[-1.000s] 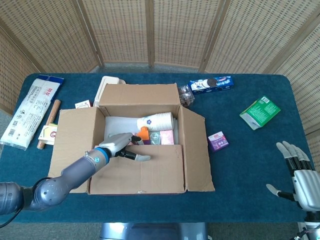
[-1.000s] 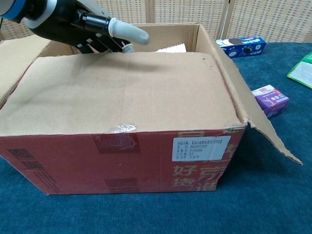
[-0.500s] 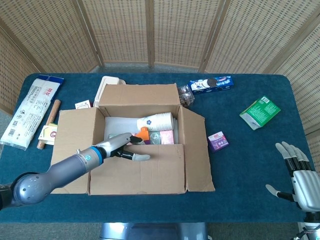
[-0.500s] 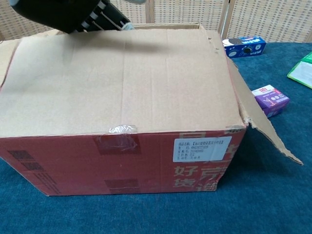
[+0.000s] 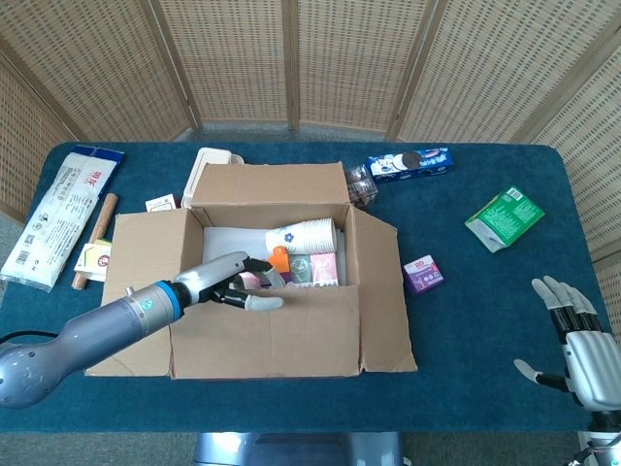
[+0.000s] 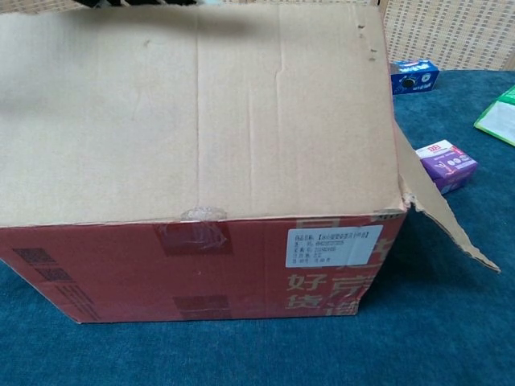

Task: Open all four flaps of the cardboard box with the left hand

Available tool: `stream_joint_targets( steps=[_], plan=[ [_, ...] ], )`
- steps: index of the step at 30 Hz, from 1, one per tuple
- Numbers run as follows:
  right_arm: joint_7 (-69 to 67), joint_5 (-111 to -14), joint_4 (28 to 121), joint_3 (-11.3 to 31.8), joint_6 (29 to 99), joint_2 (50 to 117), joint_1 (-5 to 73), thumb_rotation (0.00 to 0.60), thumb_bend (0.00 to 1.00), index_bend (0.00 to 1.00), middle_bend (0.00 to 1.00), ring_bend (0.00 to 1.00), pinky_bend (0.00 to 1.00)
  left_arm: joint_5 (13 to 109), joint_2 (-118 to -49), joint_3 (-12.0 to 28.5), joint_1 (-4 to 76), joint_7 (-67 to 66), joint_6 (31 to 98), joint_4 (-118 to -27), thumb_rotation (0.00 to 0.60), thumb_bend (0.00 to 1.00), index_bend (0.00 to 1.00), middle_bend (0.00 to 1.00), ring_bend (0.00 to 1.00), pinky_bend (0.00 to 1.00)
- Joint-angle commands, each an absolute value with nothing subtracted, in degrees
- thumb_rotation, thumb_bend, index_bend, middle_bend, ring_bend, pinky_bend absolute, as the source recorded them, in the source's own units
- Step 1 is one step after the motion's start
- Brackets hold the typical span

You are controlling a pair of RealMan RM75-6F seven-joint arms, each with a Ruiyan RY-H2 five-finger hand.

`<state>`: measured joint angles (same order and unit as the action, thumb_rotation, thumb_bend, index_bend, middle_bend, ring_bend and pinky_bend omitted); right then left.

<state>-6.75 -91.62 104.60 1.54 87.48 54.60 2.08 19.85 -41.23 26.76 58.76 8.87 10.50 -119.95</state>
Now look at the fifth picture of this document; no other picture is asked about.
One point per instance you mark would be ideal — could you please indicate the small purple box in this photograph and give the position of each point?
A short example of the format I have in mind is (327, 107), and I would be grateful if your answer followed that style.
(424, 275)

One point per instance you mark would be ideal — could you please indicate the clear plastic snack package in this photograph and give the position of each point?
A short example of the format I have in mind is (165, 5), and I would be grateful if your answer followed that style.
(361, 187)

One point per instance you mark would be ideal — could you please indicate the green foil pouch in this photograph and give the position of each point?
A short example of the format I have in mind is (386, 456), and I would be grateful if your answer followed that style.
(507, 218)

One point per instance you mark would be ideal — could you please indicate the pink tissue pack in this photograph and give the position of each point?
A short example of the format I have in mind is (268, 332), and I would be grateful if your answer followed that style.
(324, 269)

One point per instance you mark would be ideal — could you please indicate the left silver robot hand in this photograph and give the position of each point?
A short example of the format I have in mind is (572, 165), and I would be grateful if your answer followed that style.
(213, 281)

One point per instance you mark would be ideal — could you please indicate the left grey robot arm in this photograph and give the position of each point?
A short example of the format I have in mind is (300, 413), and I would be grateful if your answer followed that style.
(97, 330)

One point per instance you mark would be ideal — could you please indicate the stack of white paper cups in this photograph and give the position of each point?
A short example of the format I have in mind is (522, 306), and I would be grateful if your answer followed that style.
(305, 235)

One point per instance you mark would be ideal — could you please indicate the green tissue pack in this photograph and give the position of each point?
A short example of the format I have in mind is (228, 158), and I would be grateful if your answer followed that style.
(301, 268)

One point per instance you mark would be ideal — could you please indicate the small white red box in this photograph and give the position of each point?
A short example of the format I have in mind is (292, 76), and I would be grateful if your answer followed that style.
(160, 204)

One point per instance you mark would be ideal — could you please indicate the blue tablecloth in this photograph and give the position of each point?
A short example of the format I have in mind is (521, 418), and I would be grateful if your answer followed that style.
(485, 349)

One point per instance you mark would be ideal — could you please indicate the long white noodle package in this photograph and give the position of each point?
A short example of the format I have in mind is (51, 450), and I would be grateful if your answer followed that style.
(58, 213)

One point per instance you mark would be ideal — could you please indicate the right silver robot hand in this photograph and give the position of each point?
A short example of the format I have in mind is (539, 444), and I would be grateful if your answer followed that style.
(592, 369)

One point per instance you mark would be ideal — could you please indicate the wooden rolling pin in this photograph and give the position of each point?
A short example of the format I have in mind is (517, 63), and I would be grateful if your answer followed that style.
(104, 216)

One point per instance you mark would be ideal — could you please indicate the orange purple block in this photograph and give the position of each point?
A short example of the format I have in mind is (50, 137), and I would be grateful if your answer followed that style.
(280, 259)

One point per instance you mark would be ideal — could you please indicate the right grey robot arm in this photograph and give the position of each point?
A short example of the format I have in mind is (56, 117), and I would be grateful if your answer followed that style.
(604, 437)

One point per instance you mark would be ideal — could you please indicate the red cardboard box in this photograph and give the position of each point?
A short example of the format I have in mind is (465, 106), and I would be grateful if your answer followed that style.
(291, 340)

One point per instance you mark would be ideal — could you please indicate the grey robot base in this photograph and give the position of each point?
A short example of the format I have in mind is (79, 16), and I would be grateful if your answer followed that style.
(296, 449)

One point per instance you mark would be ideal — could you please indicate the woven bamboo folding screen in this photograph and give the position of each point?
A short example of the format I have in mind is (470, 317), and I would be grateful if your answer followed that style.
(339, 58)

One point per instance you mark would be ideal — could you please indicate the white yellow hang-tab carton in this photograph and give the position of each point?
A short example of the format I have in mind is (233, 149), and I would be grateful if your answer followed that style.
(92, 262)

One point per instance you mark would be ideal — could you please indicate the blue Oreo cookie pack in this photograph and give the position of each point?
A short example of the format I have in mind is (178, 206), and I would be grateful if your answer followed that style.
(410, 165)

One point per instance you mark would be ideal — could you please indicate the beige lidded lunch container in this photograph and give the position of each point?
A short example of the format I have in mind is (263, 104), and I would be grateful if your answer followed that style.
(194, 179)

